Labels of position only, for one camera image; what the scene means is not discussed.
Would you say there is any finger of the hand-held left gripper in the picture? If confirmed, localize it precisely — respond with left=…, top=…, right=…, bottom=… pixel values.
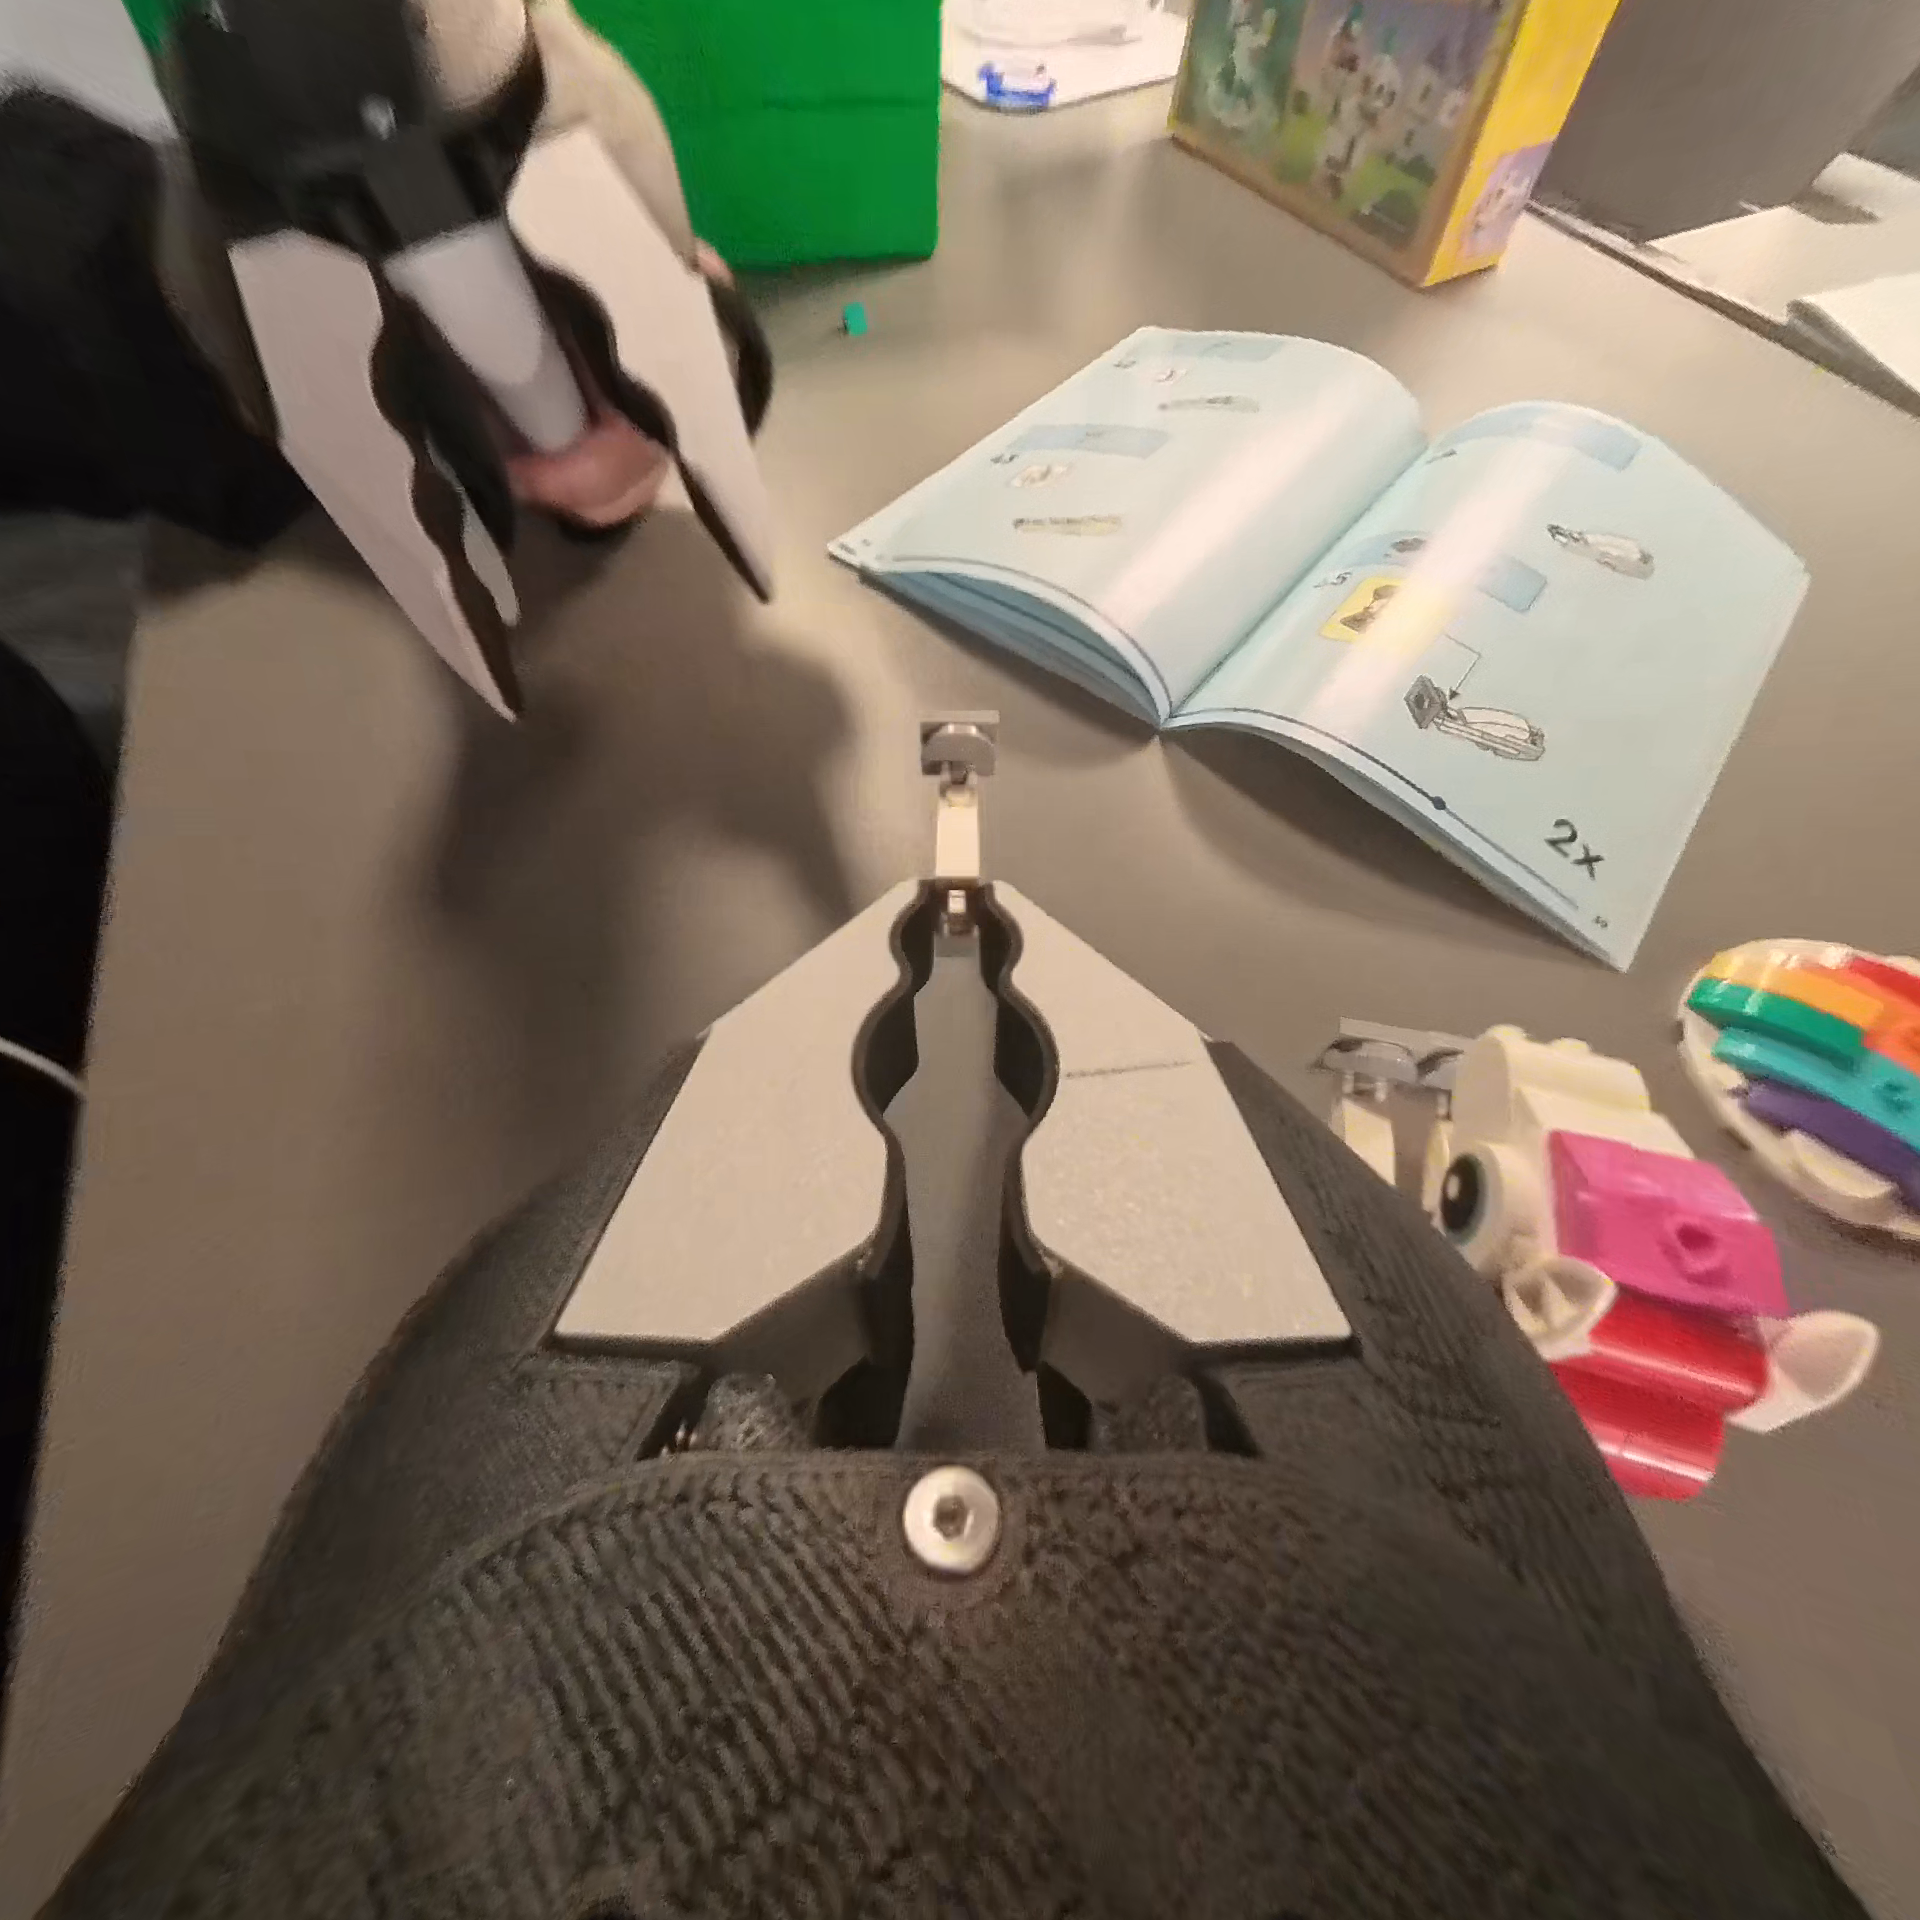
left=503, top=125, right=779, bottom=606
left=228, top=241, right=524, bottom=725

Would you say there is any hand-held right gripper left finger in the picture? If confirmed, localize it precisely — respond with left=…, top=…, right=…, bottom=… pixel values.
left=551, top=881, right=939, bottom=1454

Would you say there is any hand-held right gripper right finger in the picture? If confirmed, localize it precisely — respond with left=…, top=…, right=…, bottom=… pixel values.
left=967, top=881, right=1356, bottom=1454

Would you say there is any green plastic bin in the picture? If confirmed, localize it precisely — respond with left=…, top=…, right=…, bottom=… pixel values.
left=119, top=0, right=944, bottom=274

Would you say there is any white lego unicorn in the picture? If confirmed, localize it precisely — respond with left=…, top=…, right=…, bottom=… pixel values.
left=1424, top=1025, right=1881, bottom=1503

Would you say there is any rainbow lego plate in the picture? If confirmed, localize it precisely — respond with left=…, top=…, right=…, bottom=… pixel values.
left=1677, top=938, right=1920, bottom=1243

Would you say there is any lego set box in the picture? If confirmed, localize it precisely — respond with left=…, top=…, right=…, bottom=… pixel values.
left=1168, top=0, right=1622, bottom=291

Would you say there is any person's left hand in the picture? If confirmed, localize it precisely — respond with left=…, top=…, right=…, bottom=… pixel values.
left=508, top=411, right=677, bottom=534

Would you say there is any wooden book stand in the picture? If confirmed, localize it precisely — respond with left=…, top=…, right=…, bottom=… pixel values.
left=942, top=0, right=1185, bottom=110

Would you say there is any open instruction booklet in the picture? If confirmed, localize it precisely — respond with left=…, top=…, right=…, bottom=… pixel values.
left=827, top=328, right=1812, bottom=969

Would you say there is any grey flat board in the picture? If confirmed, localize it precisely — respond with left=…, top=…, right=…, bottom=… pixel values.
left=1535, top=0, right=1920, bottom=245

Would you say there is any white booklet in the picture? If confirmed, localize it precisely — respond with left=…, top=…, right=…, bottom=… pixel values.
left=1527, top=152, right=1920, bottom=424

